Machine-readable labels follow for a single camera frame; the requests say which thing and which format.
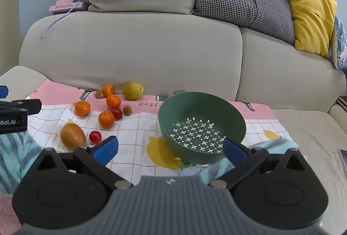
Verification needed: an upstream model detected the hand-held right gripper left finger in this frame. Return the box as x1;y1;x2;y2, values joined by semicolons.
35;136;134;193

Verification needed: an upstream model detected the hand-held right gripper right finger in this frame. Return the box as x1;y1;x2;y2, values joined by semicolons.
209;137;309;192

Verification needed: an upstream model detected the orange mandarin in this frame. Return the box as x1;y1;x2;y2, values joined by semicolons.
98;111;116;129
106;94;121;109
102;84;115;97
74;100;91;117

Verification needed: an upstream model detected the yellow-green pear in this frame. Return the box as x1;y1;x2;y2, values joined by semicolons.
122;81;144;100
60;123;87;151

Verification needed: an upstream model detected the green colander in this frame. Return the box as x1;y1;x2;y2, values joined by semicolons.
158;89;247;165

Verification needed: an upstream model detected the teal striped blanket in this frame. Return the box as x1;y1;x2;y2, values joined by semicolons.
0;131;299;195

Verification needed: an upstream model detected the pink checked printed cloth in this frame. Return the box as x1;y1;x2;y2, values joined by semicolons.
26;80;299;187

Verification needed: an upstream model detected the white ribbon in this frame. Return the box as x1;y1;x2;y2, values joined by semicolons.
41;6;82;39

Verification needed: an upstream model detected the pink towel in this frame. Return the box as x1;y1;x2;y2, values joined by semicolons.
0;194;22;235

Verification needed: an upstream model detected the pink gift box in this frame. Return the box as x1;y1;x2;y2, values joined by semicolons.
49;0;84;12

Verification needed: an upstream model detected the beige sofa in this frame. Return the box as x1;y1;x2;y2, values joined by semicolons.
0;9;347;198

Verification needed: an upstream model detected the stack of books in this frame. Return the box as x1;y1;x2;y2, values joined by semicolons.
336;96;347;111

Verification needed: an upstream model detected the blue patterned cushion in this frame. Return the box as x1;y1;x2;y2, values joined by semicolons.
331;15;347;71

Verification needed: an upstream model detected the yellow cushion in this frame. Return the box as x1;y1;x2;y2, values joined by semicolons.
290;0;338;59

